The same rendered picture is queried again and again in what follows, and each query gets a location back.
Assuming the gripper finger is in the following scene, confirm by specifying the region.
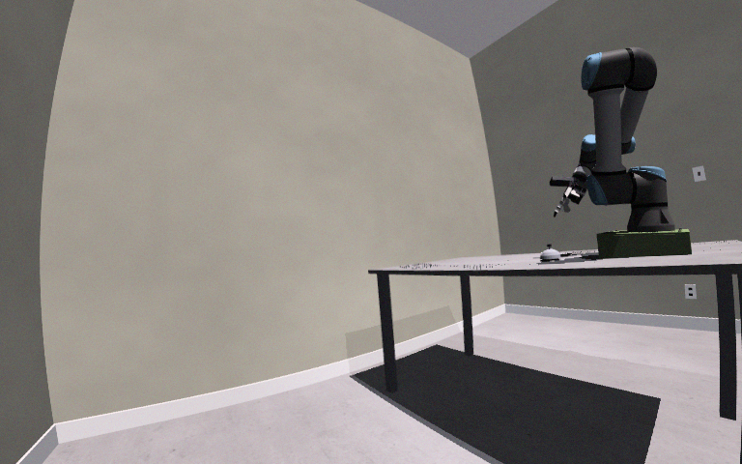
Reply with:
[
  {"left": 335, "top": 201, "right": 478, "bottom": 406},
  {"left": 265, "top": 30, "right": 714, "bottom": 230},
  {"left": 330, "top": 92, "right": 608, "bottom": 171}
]
[
  {"left": 564, "top": 182, "right": 580, "bottom": 197},
  {"left": 554, "top": 195, "right": 570, "bottom": 217}
]

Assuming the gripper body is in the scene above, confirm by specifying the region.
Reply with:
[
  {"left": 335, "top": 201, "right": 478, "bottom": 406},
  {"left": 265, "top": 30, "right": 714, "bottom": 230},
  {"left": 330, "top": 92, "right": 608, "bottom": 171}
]
[{"left": 567, "top": 172, "right": 587, "bottom": 205}]

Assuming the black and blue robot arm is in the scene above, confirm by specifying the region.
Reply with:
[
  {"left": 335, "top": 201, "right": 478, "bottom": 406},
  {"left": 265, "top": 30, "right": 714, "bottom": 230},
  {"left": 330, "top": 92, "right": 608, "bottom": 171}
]
[{"left": 573, "top": 47, "right": 675, "bottom": 232}]

